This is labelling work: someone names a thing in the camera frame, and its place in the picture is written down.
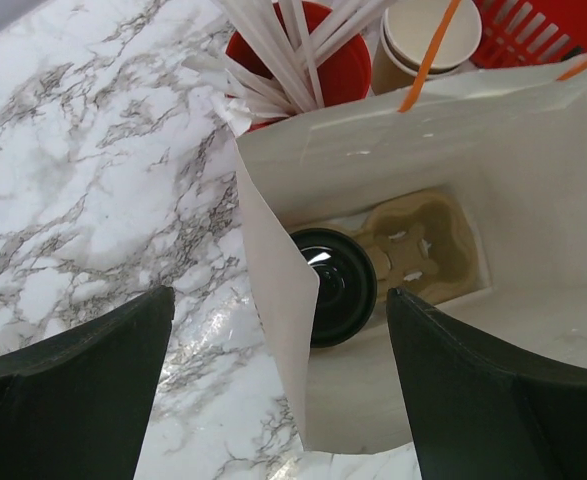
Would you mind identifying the paper takeout bag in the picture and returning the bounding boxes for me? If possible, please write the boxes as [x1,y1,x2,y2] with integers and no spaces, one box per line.
[237,56,587,454]

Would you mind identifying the red plastic basket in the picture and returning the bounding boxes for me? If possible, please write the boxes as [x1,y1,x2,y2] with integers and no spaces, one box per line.
[471,0,587,69]

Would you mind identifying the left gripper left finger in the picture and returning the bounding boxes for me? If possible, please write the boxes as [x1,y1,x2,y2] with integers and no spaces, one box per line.
[0,286,175,479]

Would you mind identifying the black coffee cup lid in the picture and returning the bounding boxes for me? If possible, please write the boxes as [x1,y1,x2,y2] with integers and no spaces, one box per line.
[290,228,377,348]

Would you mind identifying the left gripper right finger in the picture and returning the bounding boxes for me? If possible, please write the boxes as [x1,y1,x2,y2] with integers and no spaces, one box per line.
[386,288,587,479]

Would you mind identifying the red straw cup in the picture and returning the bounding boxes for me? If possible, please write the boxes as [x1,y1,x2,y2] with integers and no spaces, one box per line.
[224,0,373,129]

